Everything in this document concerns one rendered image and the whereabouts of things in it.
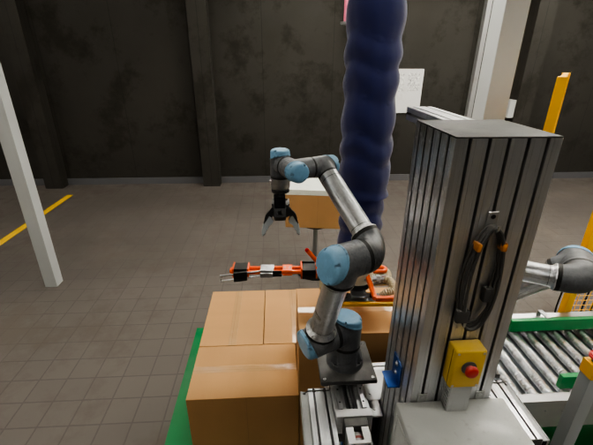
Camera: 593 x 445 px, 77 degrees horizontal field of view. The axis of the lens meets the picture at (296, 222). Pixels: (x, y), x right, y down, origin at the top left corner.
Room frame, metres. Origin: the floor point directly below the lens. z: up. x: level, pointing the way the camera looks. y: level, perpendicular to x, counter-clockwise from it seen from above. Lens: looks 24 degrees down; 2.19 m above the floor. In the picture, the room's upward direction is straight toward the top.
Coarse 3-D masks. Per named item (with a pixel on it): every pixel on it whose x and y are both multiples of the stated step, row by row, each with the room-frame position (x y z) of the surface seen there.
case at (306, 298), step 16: (384, 288) 1.87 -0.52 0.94; (304, 304) 1.71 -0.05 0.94; (304, 320) 1.57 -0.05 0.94; (368, 320) 1.58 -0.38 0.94; (384, 320) 1.58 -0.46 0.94; (368, 336) 1.48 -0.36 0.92; (384, 336) 1.48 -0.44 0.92; (384, 352) 1.48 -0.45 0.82; (304, 368) 1.47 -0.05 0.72; (304, 384) 1.47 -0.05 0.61
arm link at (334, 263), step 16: (352, 240) 1.06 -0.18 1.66; (320, 256) 1.01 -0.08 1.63; (336, 256) 0.97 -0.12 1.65; (352, 256) 0.98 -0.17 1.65; (368, 256) 1.00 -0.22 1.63; (320, 272) 1.00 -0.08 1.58; (336, 272) 0.94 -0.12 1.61; (352, 272) 0.96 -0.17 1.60; (368, 272) 1.00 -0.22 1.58; (336, 288) 0.98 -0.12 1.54; (352, 288) 1.00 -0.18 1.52; (320, 304) 1.04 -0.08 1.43; (336, 304) 1.02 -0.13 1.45; (320, 320) 1.05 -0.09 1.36; (336, 320) 1.07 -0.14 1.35; (304, 336) 1.08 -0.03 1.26; (320, 336) 1.06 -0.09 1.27; (336, 336) 1.11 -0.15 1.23; (304, 352) 1.09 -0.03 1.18; (320, 352) 1.07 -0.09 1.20
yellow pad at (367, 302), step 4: (348, 292) 1.64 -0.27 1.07; (368, 292) 1.64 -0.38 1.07; (376, 292) 1.64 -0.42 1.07; (348, 296) 1.60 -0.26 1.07; (368, 296) 1.60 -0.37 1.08; (344, 300) 1.56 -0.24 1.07; (348, 300) 1.56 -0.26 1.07; (352, 300) 1.56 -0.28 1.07; (356, 300) 1.56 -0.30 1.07; (360, 300) 1.56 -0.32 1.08; (364, 300) 1.56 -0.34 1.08; (368, 300) 1.56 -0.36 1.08; (372, 300) 1.56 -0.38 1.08; (344, 304) 1.54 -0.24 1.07; (348, 304) 1.54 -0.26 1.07; (352, 304) 1.54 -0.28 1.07; (356, 304) 1.54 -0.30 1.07; (360, 304) 1.54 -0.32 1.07; (364, 304) 1.55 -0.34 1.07; (368, 304) 1.55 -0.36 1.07; (372, 304) 1.55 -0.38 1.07; (376, 304) 1.55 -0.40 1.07; (380, 304) 1.55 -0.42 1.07; (384, 304) 1.55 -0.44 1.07; (388, 304) 1.55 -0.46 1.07; (392, 304) 1.55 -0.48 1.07
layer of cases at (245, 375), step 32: (224, 320) 2.08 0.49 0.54; (256, 320) 2.08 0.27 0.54; (288, 320) 2.08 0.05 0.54; (224, 352) 1.77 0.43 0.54; (256, 352) 1.77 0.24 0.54; (288, 352) 1.77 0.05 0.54; (192, 384) 1.53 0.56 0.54; (224, 384) 1.53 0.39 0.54; (256, 384) 1.53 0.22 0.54; (288, 384) 1.53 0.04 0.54; (192, 416) 1.42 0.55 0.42; (224, 416) 1.43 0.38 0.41; (256, 416) 1.44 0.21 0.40; (288, 416) 1.45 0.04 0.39
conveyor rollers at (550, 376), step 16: (512, 336) 1.94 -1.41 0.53; (528, 336) 1.93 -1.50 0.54; (544, 336) 1.92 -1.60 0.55; (560, 336) 1.92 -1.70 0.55; (592, 336) 1.96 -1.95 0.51; (512, 352) 1.79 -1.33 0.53; (528, 352) 1.79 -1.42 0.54; (544, 352) 1.78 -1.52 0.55; (560, 352) 1.78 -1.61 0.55; (576, 352) 1.78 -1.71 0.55; (512, 368) 1.65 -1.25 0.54; (528, 368) 1.65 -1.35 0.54; (544, 368) 1.65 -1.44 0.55; (560, 368) 1.65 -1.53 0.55; (576, 368) 1.65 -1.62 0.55; (512, 384) 1.53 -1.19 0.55; (528, 384) 1.53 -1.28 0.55; (544, 384) 1.53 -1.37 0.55
